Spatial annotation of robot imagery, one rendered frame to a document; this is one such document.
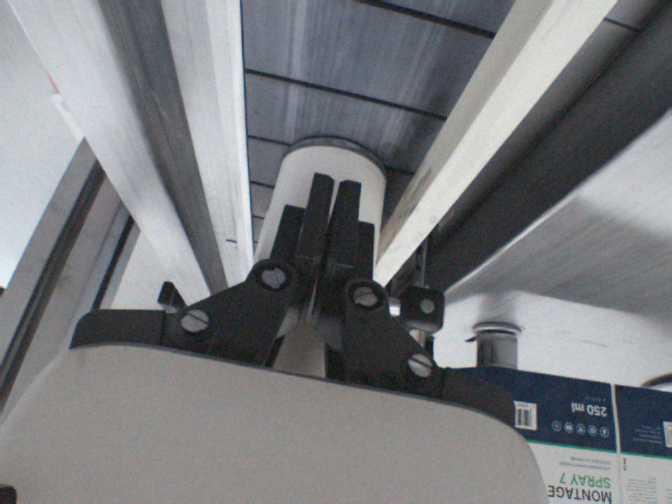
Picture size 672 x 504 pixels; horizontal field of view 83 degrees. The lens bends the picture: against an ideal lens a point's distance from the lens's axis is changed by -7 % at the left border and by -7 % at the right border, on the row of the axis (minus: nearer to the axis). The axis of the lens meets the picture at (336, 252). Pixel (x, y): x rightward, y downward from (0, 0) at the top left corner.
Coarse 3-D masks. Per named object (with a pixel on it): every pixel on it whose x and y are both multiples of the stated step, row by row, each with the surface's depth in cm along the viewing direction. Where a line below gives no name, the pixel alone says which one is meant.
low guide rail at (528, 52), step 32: (544, 0) 8; (576, 0) 7; (608, 0) 7; (512, 32) 9; (544, 32) 8; (576, 32) 8; (480, 64) 11; (512, 64) 9; (544, 64) 9; (480, 96) 11; (512, 96) 10; (448, 128) 13; (480, 128) 11; (512, 128) 11; (448, 160) 12; (480, 160) 12; (416, 192) 15; (448, 192) 14; (416, 224) 16; (384, 256) 19
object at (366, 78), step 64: (256, 0) 12; (320, 0) 12; (384, 0) 12; (448, 0) 11; (512, 0) 11; (256, 64) 14; (320, 64) 14; (384, 64) 14; (448, 64) 13; (256, 128) 18; (320, 128) 17; (384, 128) 17; (256, 192) 23
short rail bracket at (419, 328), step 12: (420, 252) 31; (420, 264) 30; (420, 276) 30; (408, 288) 28; (420, 288) 28; (408, 300) 28; (420, 300) 28; (432, 300) 28; (444, 300) 28; (408, 312) 27; (420, 312) 28; (432, 312) 28; (408, 324) 27; (420, 324) 27; (432, 324) 27; (420, 336) 28
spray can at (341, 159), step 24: (312, 144) 17; (336, 144) 17; (288, 168) 18; (312, 168) 17; (336, 168) 17; (360, 168) 17; (384, 168) 19; (288, 192) 17; (336, 192) 16; (384, 192) 19; (360, 216) 16; (264, 240) 17; (288, 336) 14; (312, 336) 14; (288, 360) 13; (312, 360) 14
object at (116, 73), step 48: (48, 0) 4; (96, 0) 4; (144, 0) 5; (48, 48) 5; (96, 48) 4; (144, 48) 5; (96, 96) 5; (144, 96) 5; (96, 144) 6; (144, 144) 6; (192, 144) 8; (144, 192) 7; (192, 192) 9; (192, 240) 10; (192, 288) 13
